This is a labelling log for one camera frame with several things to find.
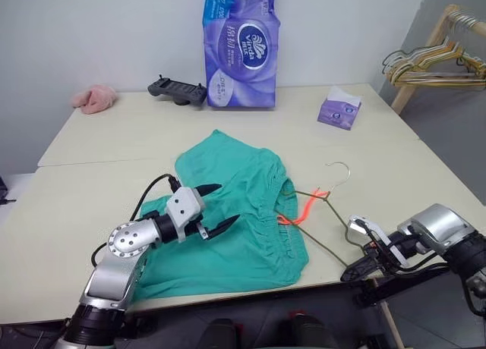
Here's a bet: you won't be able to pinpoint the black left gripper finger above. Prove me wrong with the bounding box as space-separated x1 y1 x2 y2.
206 214 241 241
196 183 223 199

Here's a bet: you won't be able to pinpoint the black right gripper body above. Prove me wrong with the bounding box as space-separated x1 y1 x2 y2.
362 231 400 269

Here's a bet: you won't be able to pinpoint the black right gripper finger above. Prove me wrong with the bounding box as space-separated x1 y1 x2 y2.
339 267 382 283
346 255 383 272

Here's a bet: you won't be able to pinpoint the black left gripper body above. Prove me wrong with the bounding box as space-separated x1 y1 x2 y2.
194 191 211 239

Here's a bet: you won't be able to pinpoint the green shorts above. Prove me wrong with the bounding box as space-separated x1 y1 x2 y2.
135 128 310 300

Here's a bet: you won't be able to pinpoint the olive wire hanger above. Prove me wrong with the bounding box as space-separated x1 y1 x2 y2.
278 161 352 270

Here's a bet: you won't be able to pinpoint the wooden stick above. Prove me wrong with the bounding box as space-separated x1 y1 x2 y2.
371 277 406 349

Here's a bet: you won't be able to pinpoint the black handheld controller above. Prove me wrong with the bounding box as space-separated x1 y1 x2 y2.
147 74 208 108

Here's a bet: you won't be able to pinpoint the large purple tissue pack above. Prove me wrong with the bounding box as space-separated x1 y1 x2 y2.
200 0 283 110

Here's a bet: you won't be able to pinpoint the small purple tissue pack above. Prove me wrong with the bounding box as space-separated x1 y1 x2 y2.
316 84 364 132

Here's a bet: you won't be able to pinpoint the pink fluffy cloth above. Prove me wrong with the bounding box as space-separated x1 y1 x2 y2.
71 83 118 116

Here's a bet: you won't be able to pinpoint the wooden clothes rack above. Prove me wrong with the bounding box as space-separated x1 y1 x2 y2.
390 4 486 113

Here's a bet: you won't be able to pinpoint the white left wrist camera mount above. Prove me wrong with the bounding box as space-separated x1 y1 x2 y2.
166 186 208 244

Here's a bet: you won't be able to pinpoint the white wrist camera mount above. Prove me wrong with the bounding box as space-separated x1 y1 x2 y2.
346 213 412 269
166 186 208 244

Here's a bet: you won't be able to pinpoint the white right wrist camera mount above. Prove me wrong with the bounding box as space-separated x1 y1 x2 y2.
346 213 412 269

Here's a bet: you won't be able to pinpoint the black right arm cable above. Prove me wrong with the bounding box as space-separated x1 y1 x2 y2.
390 230 453 276

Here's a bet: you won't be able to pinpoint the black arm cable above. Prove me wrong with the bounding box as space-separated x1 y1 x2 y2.
90 172 180 267
390 230 453 276

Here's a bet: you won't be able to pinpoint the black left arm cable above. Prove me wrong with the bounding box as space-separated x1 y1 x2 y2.
90 172 180 267

